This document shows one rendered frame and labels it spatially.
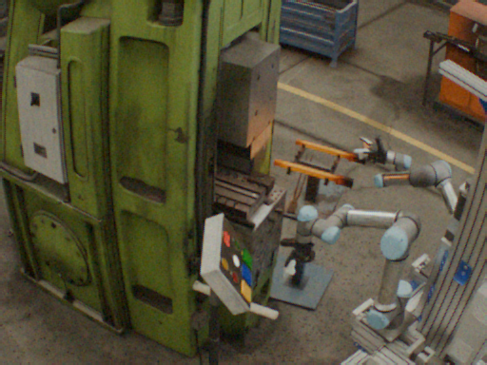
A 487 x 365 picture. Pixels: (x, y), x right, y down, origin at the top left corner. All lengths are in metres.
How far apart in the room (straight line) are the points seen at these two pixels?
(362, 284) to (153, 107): 2.08
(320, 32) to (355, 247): 3.00
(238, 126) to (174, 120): 0.32
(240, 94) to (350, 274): 1.91
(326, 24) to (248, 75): 4.13
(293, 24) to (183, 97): 4.44
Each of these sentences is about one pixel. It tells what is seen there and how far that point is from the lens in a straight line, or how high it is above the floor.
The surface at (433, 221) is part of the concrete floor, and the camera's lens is 4.88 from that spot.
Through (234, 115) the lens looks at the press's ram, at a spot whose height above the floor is 1.51.
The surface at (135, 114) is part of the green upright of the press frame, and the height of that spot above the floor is 1.51.
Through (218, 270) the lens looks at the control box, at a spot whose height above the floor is 1.19.
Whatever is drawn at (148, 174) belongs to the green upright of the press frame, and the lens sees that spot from 2.92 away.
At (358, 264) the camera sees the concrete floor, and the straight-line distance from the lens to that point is 4.34.
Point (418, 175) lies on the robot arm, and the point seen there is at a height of 1.18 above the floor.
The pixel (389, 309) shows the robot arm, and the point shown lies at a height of 1.06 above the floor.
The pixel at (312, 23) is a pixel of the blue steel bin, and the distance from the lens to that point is 6.79.
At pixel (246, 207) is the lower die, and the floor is 0.98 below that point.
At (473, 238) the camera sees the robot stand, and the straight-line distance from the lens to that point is 2.52.
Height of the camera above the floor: 2.94
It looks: 37 degrees down
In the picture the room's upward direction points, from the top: 4 degrees clockwise
